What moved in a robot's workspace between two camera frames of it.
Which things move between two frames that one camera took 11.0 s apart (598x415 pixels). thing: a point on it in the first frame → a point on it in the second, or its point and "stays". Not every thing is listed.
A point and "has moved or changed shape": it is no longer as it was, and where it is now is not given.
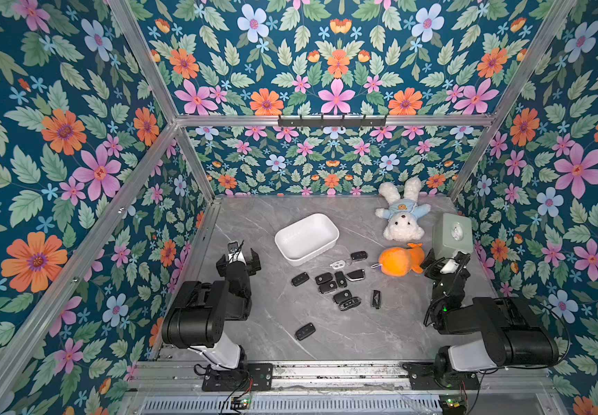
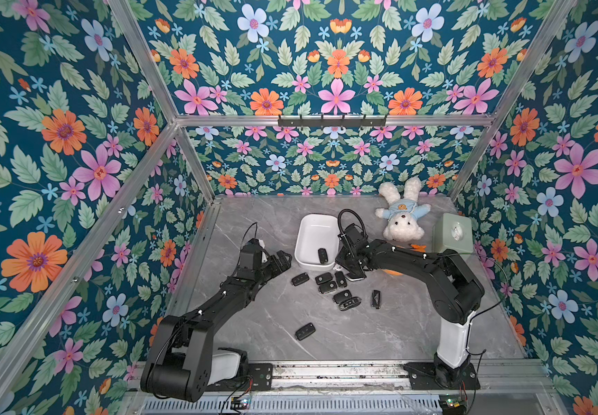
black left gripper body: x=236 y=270 → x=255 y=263
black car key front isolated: x=305 y=331 stays
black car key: x=342 y=296 stays
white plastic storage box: x=307 y=239 has moved or changed shape
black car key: x=300 y=278 stays
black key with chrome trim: x=349 y=304 stays
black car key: x=323 y=278 stays
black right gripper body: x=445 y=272 → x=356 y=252
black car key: x=376 y=299 stays
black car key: x=327 y=287 stays
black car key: x=340 y=279 stays
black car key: x=359 y=255 has moved or changed shape
